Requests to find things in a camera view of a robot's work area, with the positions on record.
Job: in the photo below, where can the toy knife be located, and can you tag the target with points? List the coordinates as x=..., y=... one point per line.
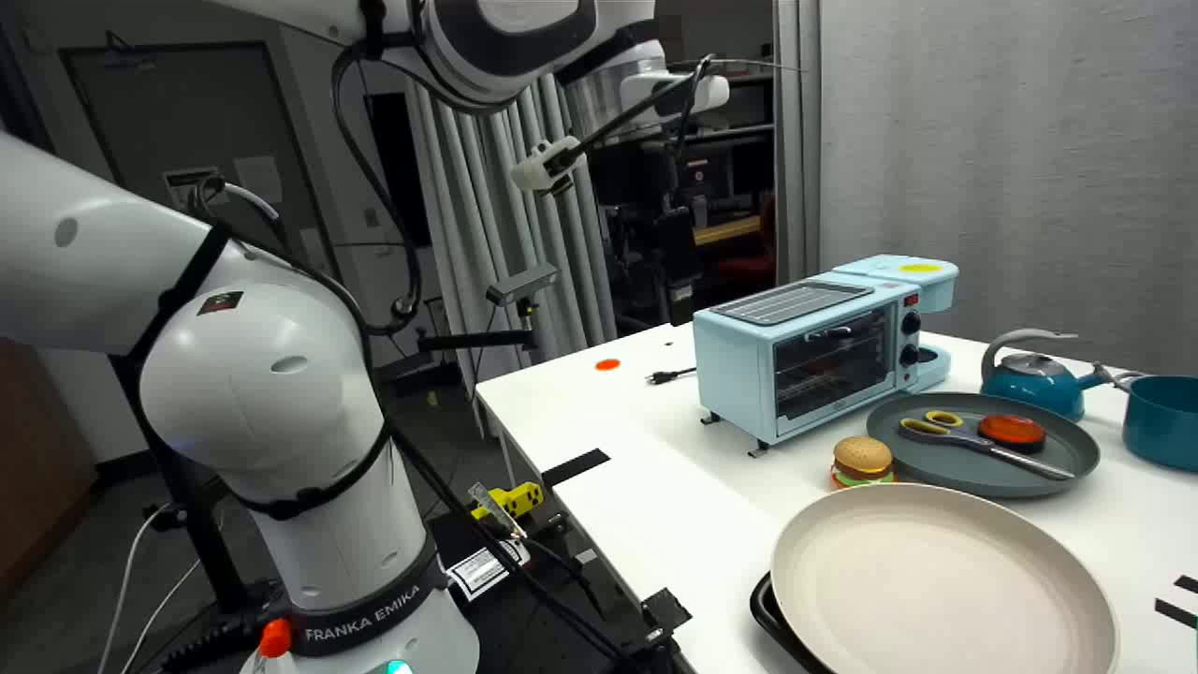
x=1024, y=457

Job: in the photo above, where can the grey curtain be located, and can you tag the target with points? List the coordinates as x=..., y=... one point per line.
x=1024, y=150

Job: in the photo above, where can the white bottle orange cap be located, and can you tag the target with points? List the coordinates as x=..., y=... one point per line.
x=273, y=638

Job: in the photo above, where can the teal kettle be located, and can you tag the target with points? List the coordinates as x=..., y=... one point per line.
x=1033, y=380

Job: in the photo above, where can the black boom with white clamps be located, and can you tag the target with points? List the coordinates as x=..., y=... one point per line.
x=548, y=163

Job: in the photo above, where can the yellow clamp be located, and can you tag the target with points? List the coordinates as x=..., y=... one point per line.
x=511, y=500

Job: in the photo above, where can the teal pot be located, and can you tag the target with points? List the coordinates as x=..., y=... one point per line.
x=1167, y=425

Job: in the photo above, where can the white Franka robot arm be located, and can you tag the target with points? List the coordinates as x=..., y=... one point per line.
x=273, y=375

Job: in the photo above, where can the toy burger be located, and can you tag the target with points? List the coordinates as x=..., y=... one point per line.
x=862, y=464

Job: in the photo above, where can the black tray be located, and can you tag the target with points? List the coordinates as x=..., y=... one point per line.
x=770, y=613

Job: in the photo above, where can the black tape strip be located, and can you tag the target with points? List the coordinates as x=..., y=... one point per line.
x=664, y=613
x=579, y=465
x=1178, y=613
x=1189, y=583

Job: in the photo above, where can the beige round plate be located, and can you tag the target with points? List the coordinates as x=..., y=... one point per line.
x=937, y=586

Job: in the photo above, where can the red round toy slice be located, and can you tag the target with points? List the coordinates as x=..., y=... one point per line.
x=1011, y=432

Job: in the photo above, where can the dark grey plate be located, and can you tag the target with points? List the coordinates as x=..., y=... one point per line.
x=961, y=475

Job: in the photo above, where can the light blue toaster oven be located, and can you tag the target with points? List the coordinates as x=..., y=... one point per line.
x=749, y=361

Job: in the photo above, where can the white pleated curtain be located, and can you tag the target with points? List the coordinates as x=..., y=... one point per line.
x=499, y=225

